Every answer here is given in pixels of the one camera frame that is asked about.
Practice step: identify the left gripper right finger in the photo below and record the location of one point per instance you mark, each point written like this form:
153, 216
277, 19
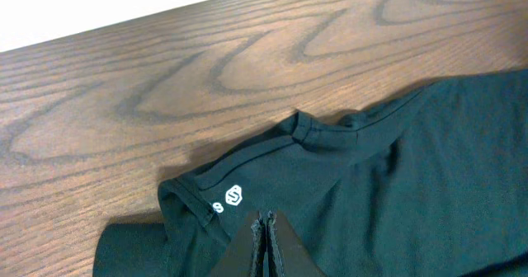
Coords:
287, 255

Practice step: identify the black t-shirt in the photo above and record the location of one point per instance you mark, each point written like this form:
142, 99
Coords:
433, 183

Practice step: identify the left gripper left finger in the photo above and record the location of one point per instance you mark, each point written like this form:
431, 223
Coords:
244, 256

